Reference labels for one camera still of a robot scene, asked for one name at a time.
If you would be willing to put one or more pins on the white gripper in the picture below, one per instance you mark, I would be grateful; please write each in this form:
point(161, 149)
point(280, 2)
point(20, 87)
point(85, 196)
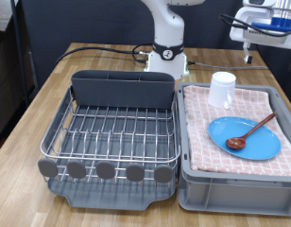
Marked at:
point(240, 31)

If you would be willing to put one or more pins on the white mug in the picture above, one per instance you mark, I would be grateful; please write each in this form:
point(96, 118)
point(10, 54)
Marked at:
point(219, 90)

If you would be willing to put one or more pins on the blue plate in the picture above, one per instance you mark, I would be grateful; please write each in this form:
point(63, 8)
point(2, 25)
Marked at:
point(259, 148)

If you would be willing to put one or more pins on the brown wooden spoon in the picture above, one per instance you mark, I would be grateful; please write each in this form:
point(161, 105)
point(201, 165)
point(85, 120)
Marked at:
point(236, 143)

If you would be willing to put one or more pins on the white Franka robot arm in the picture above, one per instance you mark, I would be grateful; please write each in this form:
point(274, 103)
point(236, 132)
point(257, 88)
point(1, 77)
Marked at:
point(167, 28)

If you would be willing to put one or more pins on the grey dish drying rack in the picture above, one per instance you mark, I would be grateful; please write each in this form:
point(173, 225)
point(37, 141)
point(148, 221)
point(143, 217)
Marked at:
point(104, 200)

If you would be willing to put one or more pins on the pink checked cloth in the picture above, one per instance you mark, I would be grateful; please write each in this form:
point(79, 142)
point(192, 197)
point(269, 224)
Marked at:
point(199, 142)

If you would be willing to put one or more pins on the grey plastic crate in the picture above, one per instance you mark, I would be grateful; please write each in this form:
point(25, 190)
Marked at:
point(233, 197)

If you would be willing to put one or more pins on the dark grey cutlery holder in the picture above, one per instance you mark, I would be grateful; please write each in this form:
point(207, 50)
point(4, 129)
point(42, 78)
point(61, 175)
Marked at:
point(120, 93)

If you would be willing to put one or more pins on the black curtain backdrop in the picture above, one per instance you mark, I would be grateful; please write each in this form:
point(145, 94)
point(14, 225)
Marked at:
point(89, 22)

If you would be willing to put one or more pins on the dark cabinet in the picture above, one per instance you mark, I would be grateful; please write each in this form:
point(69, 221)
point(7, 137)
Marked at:
point(7, 78)

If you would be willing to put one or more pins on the grey shelf board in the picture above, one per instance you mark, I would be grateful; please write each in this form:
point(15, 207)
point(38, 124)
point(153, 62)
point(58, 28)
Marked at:
point(2, 15)

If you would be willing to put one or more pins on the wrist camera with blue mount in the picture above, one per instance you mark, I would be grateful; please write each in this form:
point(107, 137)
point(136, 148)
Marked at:
point(271, 25)

